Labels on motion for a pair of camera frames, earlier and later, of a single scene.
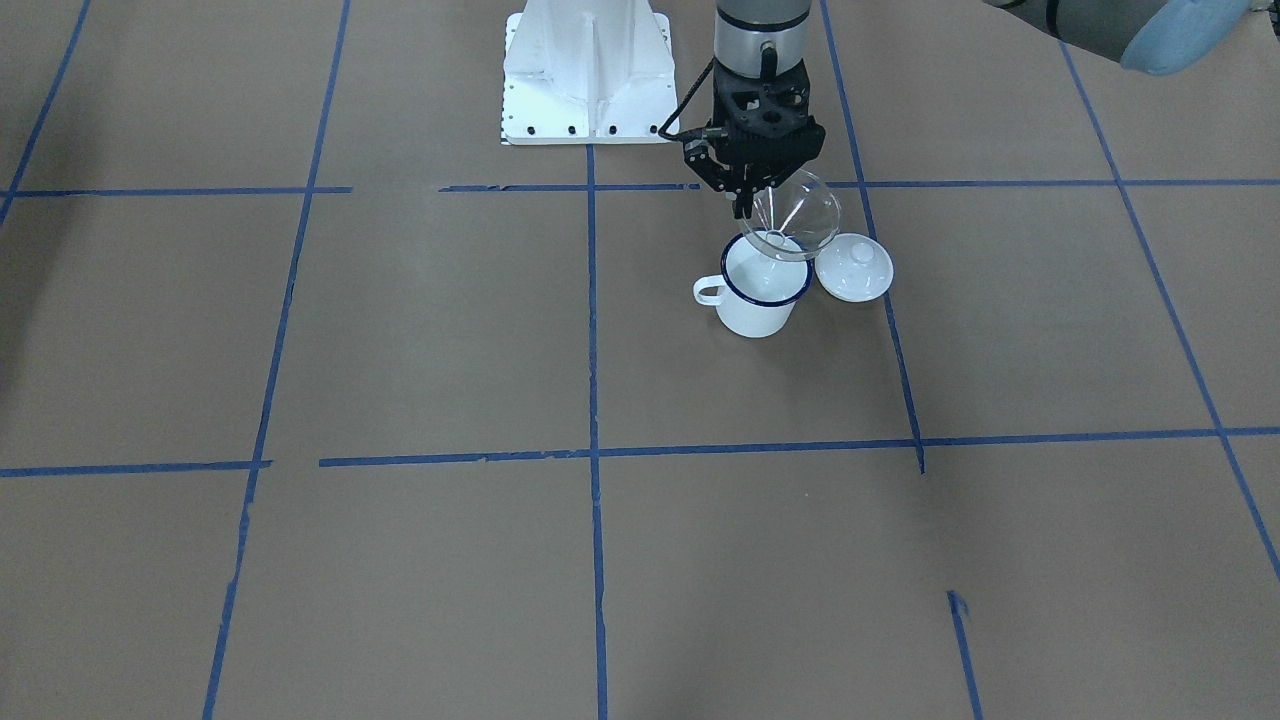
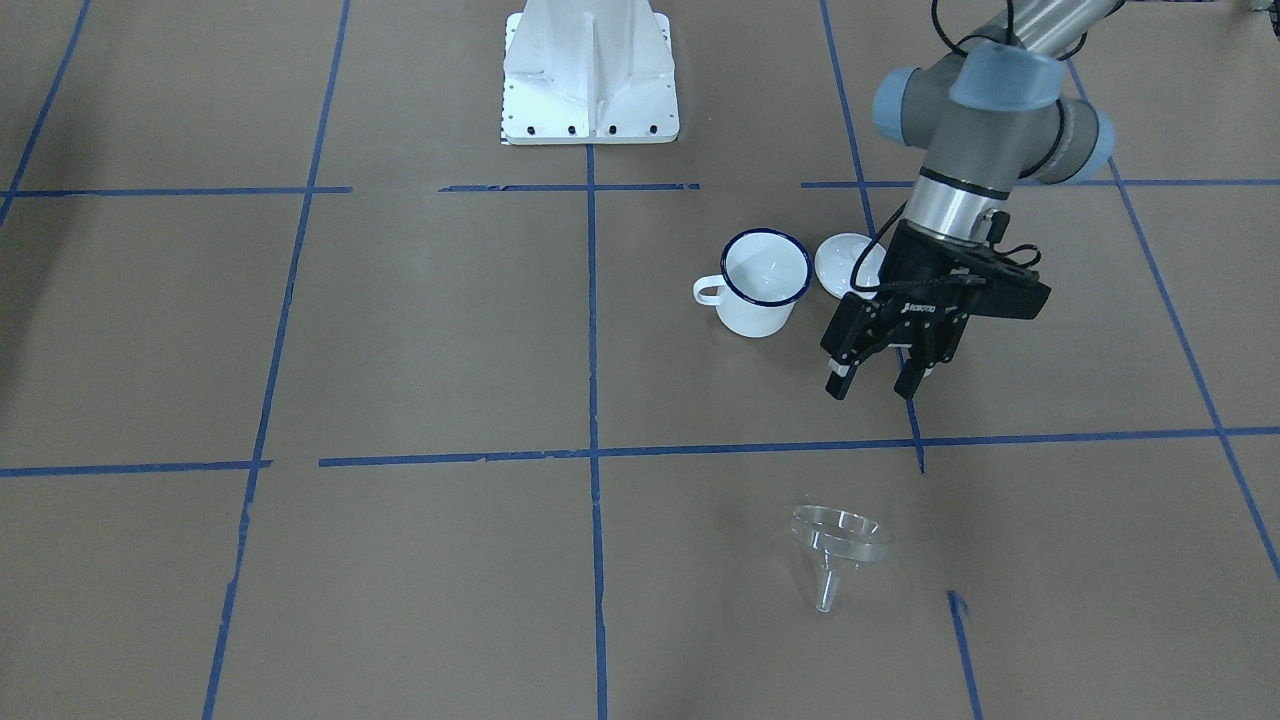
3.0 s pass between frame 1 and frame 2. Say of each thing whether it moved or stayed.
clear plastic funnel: moved
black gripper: moved
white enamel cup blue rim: stayed
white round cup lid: stayed
